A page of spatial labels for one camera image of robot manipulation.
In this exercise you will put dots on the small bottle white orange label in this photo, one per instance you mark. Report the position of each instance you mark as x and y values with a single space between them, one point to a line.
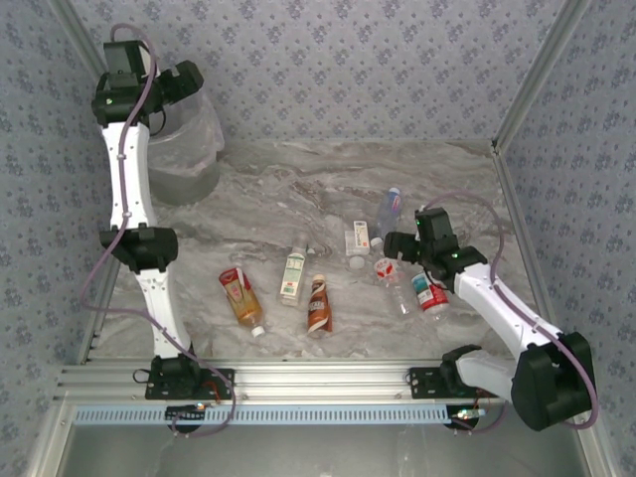
358 238

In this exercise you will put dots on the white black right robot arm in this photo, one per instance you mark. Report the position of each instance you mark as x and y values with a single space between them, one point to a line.
497 318

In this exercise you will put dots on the brown chocolate drink bottle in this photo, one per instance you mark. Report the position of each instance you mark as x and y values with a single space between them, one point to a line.
319 308

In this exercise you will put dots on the aluminium mounting rail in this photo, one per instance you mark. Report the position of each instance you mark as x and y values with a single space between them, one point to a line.
318 380

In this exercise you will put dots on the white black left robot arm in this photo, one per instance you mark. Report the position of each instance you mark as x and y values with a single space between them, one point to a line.
131 174

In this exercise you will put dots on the clear bottle red teal label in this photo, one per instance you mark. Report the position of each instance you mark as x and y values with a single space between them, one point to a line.
429 298

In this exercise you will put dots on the clear bottle blue cap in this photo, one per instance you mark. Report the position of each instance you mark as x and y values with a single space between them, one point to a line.
388 213

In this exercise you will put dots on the aluminium corner post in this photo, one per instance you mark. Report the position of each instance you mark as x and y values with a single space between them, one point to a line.
78 30
541 74

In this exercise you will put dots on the small white scrap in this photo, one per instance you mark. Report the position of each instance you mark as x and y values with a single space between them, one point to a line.
310 250

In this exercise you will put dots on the clear bottle green white label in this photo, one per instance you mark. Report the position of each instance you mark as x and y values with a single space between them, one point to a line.
293 273

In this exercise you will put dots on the clear plastic bin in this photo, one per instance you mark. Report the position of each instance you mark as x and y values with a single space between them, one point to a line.
189 159

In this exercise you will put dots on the amber tea bottle red label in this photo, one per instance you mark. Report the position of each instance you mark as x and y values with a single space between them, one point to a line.
243 303

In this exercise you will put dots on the small circuit board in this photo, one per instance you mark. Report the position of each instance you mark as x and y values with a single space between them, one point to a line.
464 415
186 413

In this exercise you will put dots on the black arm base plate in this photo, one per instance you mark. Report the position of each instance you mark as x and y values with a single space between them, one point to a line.
422 382
159 392

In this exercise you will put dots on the clear bottle red white label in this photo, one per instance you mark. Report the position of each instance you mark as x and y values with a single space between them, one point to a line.
397 293

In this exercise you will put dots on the grey metal lower panel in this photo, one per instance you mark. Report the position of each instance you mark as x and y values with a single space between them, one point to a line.
318 452

